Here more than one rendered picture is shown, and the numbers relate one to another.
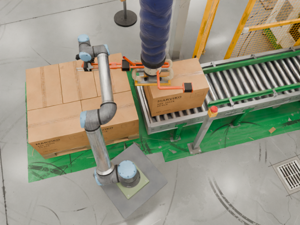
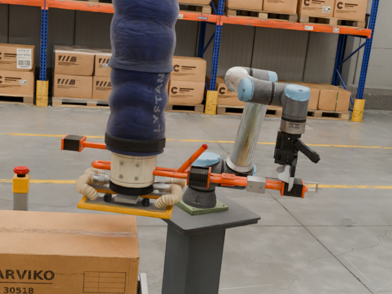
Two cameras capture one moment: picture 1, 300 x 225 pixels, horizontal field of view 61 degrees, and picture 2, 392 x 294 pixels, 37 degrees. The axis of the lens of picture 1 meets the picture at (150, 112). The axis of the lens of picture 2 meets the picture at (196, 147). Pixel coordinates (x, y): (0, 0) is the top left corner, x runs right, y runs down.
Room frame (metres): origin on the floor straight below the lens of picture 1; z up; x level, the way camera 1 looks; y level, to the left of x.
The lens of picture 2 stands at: (3.57, 0.53, 1.87)
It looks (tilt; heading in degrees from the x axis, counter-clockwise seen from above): 14 degrees down; 188
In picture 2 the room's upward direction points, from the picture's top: 6 degrees clockwise
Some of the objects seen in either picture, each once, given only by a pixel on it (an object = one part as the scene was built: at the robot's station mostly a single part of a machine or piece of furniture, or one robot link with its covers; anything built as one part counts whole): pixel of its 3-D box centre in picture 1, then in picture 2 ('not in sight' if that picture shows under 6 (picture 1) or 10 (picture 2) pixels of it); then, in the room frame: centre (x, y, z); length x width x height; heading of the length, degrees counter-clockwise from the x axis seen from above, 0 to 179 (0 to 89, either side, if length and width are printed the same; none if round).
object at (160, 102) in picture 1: (173, 87); (56, 279); (1.60, -0.25, 0.75); 0.60 x 0.40 x 0.40; 107
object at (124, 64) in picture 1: (125, 65); (198, 176); (1.50, 0.25, 1.22); 0.10 x 0.08 x 0.06; 6
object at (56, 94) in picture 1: (82, 102); not in sight; (1.58, 0.84, 0.34); 1.20 x 1.00 x 0.40; 108
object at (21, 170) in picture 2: (214, 109); (21, 171); (1.20, -0.60, 1.02); 0.07 x 0.07 x 0.04
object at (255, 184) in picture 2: not in sight; (255, 184); (1.48, 0.47, 1.21); 0.07 x 0.07 x 0.04; 6
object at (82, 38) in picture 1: (84, 42); (295, 102); (1.46, 0.57, 1.53); 0.10 x 0.09 x 0.12; 13
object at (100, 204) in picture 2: not in sight; (126, 203); (1.62, 0.01, 1.11); 0.34 x 0.10 x 0.05; 96
